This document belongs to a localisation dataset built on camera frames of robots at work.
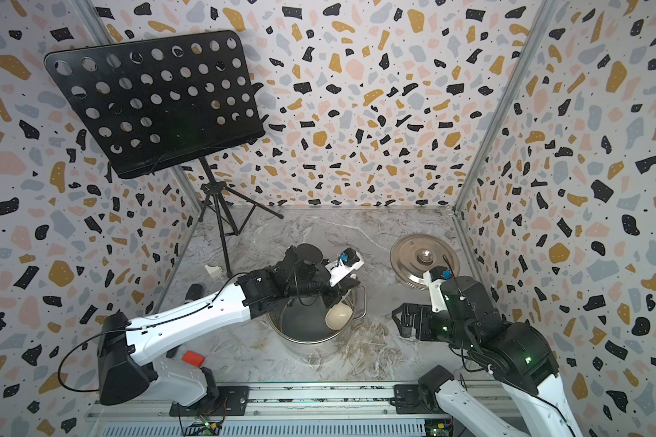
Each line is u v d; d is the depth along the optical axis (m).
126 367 0.39
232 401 0.74
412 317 0.53
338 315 0.84
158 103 0.65
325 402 0.75
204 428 0.71
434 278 0.55
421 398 0.67
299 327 0.89
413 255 1.04
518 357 0.36
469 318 0.41
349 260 0.57
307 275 0.52
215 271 0.98
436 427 0.72
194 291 0.92
